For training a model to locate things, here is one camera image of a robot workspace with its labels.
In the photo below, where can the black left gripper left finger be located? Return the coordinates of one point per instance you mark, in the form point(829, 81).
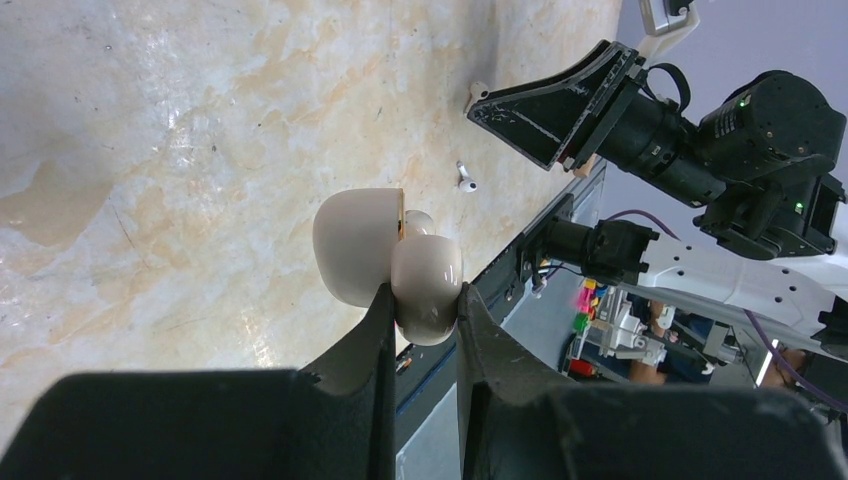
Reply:
point(332, 419)

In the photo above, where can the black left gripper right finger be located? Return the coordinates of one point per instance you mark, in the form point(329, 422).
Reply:
point(520, 419)

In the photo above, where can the white earbud near gripper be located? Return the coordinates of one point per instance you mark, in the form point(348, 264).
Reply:
point(466, 183)

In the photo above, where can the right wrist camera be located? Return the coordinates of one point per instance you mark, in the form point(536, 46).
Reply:
point(666, 24)

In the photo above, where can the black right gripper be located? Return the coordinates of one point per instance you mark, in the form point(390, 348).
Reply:
point(759, 166)

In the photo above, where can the beige charging case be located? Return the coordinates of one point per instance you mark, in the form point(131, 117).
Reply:
point(359, 245)

